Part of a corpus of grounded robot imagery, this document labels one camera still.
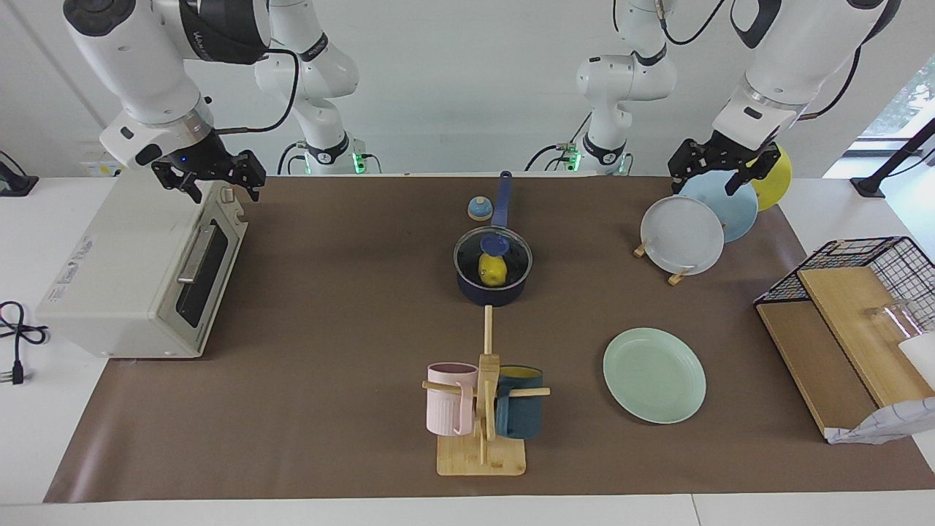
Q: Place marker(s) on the pink ribbed mug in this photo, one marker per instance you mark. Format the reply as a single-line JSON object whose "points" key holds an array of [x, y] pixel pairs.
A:
{"points": [[447, 402]]}

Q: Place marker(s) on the dark teal mug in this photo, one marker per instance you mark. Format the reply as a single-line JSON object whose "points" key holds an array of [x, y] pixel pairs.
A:
{"points": [[522, 416]]}

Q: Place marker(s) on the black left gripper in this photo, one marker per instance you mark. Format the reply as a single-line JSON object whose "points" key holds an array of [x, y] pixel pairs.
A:
{"points": [[723, 152]]}

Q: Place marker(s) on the dark blue pot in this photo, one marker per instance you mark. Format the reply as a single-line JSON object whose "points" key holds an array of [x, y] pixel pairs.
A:
{"points": [[493, 296]]}

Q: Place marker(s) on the white wall socket box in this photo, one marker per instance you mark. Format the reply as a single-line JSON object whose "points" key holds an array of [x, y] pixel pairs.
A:
{"points": [[95, 166]]}

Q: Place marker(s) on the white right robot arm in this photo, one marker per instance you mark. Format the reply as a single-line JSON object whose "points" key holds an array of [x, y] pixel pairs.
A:
{"points": [[146, 58]]}

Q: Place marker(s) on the light blue plate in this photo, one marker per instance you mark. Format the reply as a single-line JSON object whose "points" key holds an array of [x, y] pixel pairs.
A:
{"points": [[736, 215]]}

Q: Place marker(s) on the green plate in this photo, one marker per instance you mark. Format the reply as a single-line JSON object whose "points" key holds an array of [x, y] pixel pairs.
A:
{"points": [[654, 376]]}

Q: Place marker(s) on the clear glass cup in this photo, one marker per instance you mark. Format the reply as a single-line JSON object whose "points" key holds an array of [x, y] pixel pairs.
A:
{"points": [[895, 318]]}

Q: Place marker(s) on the glass lid with blue knob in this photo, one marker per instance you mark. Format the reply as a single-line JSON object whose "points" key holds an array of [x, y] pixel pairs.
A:
{"points": [[518, 259]]}

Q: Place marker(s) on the brown table mat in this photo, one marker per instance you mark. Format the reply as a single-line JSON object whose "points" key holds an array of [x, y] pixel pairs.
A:
{"points": [[350, 409]]}

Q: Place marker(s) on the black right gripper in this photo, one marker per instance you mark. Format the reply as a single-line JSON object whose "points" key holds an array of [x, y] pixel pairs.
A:
{"points": [[204, 159]]}

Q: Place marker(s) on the white plastic container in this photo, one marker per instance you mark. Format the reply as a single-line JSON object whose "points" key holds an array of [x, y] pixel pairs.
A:
{"points": [[922, 358]]}

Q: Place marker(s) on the wooden plate rack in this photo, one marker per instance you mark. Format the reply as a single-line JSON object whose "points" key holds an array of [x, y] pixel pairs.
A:
{"points": [[679, 276]]}

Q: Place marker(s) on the beige toaster oven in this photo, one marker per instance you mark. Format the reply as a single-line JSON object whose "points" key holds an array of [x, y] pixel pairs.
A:
{"points": [[124, 277]]}

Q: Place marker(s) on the wooden mug tree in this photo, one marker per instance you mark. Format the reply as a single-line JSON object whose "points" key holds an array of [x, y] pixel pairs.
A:
{"points": [[482, 460]]}

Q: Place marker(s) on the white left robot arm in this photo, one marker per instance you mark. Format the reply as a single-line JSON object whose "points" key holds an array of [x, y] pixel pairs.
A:
{"points": [[811, 44]]}

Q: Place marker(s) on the grey plate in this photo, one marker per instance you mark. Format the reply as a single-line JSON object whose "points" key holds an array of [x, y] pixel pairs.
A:
{"points": [[683, 237]]}

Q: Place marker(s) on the window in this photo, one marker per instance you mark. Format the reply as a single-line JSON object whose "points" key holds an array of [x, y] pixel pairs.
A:
{"points": [[909, 102]]}

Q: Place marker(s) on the yellow plate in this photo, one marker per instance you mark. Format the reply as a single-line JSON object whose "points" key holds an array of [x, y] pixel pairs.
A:
{"points": [[778, 183]]}

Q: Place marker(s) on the black clamp mount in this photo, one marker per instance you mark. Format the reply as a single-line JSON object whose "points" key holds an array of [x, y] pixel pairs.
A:
{"points": [[14, 184]]}

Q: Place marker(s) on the yellow lemon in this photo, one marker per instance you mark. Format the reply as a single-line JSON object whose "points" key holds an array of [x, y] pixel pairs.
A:
{"points": [[493, 272]]}

